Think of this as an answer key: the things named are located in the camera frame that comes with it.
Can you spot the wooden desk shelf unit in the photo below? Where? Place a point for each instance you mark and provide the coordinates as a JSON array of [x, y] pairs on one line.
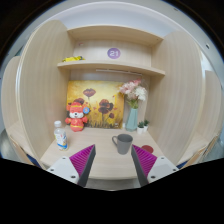
[[169, 67]]

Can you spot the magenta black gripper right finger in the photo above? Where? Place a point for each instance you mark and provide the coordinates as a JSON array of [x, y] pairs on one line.
[[150, 168]]

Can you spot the teal green vase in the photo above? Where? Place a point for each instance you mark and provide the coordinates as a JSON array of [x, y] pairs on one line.
[[131, 122]]

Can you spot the poppy flower painting canvas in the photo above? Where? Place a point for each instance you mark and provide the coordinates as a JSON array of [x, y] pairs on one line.
[[105, 102]]

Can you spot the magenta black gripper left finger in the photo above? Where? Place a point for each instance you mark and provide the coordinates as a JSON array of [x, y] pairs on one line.
[[75, 168]]

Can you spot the grey mug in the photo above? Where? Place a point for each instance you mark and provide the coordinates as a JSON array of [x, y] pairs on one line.
[[122, 142]]

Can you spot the pink white artificial flowers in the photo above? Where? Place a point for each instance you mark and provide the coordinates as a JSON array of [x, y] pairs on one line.
[[134, 92]]

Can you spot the small potted succulent white pot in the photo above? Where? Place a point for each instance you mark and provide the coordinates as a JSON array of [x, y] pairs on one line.
[[140, 127]]

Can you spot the yellow object on shelf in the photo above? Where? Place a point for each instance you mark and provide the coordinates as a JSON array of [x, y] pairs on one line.
[[77, 58]]

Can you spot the red fortune god plush doll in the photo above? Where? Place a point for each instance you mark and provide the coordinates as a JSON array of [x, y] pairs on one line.
[[77, 116]]

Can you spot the purple round number sticker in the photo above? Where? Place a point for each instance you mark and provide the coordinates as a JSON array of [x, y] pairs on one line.
[[113, 53]]

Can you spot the dark red round coaster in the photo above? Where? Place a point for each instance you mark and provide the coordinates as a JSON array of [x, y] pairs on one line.
[[148, 148]]

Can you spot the clear plastic drink bottle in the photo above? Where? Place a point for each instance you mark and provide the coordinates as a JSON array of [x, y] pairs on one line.
[[60, 136]]

